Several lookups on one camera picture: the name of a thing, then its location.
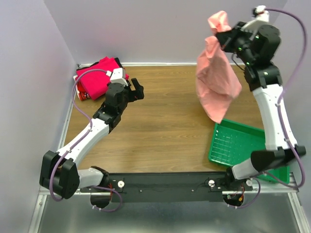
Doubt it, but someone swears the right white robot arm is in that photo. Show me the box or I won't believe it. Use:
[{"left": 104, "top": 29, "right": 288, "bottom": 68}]
[{"left": 216, "top": 21, "right": 306, "bottom": 190}]

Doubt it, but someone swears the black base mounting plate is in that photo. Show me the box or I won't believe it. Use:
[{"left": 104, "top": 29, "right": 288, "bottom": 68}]
[{"left": 81, "top": 171, "right": 253, "bottom": 207}]

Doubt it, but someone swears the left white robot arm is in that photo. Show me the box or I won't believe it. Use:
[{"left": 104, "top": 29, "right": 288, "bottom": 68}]
[{"left": 39, "top": 78, "right": 144, "bottom": 201}]

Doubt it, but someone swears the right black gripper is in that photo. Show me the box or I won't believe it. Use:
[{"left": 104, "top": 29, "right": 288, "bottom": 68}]
[{"left": 215, "top": 21, "right": 256, "bottom": 66}]

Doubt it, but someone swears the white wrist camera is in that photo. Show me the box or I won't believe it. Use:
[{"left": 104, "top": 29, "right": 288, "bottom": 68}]
[
  {"left": 110, "top": 68, "right": 128, "bottom": 86},
  {"left": 241, "top": 5, "right": 269, "bottom": 32}
]

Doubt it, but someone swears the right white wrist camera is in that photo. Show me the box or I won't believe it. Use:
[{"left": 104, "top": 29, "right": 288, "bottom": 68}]
[{"left": 241, "top": 5, "right": 269, "bottom": 32}]

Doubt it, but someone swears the folded magenta t-shirt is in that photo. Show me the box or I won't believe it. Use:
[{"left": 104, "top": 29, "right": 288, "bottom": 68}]
[{"left": 76, "top": 56, "right": 129, "bottom": 100}]

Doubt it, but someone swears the aluminium table frame rail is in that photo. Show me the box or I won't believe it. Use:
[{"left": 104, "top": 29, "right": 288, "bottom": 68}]
[{"left": 33, "top": 63, "right": 311, "bottom": 233}]

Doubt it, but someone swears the salmon pink t-shirt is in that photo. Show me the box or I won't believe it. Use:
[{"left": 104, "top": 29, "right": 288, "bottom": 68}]
[{"left": 195, "top": 11, "right": 242, "bottom": 123}]

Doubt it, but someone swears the folded black t-shirt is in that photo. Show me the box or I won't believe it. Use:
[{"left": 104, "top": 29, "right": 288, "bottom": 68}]
[{"left": 88, "top": 57, "right": 123, "bottom": 72}]

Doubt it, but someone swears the green plastic tray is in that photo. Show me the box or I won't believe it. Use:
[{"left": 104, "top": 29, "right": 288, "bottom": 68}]
[{"left": 208, "top": 118, "right": 291, "bottom": 185}]

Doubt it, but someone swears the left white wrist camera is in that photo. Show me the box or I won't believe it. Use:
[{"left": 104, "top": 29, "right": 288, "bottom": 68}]
[{"left": 110, "top": 68, "right": 128, "bottom": 86}]

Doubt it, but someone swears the folded red white t-shirt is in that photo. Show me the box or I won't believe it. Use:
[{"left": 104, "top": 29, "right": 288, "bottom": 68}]
[{"left": 75, "top": 80, "right": 91, "bottom": 101}]

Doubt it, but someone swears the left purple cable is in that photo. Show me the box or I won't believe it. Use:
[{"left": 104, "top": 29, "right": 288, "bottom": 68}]
[{"left": 49, "top": 69, "right": 112, "bottom": 202}]

